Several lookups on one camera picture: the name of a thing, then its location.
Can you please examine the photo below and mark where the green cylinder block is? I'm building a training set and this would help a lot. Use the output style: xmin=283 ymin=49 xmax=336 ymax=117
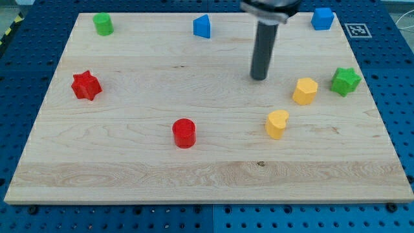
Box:
xmin=93 ymin=12 xmax=114 ymax=36

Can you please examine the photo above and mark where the white fiducial marker tag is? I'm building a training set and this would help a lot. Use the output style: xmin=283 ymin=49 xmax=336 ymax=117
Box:
xmin=344 ymin=23 xmax=372 ymax=38

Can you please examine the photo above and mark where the blue triangle block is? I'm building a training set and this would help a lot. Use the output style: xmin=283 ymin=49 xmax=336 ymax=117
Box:
xmin=193 ymin=14 xmax=211 ymax=39

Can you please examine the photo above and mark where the yellow heart block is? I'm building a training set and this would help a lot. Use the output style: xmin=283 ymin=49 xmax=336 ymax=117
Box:
xmin=265 ymin=109 xmax=289 ymax=140

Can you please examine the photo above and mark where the wooden board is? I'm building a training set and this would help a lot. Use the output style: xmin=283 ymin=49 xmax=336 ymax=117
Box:
xmin=5 ymin=13 xmax=413 ymax=205

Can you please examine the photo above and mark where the yellow hexagon block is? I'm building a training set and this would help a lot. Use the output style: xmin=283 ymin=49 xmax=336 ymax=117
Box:
xmin=292 ymin=78 xmax=318 ymax=105

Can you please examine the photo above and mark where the red star block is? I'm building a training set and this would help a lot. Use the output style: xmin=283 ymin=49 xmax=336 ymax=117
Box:
xmin=71 ymin=71 xmax=102 ymax=101

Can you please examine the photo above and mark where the red cylinder block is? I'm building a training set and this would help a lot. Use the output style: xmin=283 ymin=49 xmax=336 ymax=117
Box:
xmin=172 ymin=118 xmax=196 ymax=149

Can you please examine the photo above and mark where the blue cube block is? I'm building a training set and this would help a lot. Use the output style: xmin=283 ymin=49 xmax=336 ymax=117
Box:
xmin=311 ymin=8 xmax=334 ymax=30

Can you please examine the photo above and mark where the green star block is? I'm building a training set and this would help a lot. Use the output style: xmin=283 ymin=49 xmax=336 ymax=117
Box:
xmin=331 ymin=67 xmax=362 ymax=97

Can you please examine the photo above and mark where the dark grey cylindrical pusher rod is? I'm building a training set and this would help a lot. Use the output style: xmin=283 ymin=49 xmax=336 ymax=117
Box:
xmin=250 ymin=21 xmax=278 ymax=81

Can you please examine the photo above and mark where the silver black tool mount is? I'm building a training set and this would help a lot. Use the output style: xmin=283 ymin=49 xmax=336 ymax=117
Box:
xmin=240 ymin=0 xmax=302 ymax=25

